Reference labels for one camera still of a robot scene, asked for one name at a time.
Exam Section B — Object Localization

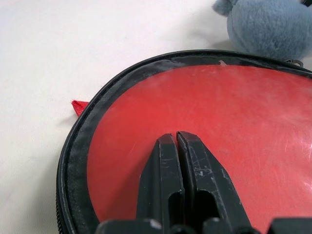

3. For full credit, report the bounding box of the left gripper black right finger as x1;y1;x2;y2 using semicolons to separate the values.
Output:
176;131;246;225

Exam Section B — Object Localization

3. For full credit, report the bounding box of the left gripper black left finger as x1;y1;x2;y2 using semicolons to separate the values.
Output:
136;132;185;225

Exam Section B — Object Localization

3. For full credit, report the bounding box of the red table tennis paddle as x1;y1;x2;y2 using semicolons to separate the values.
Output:
86;63;312;234

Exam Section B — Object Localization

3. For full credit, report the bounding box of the grey-blue plush toy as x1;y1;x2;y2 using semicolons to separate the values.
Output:
211;0;312;61

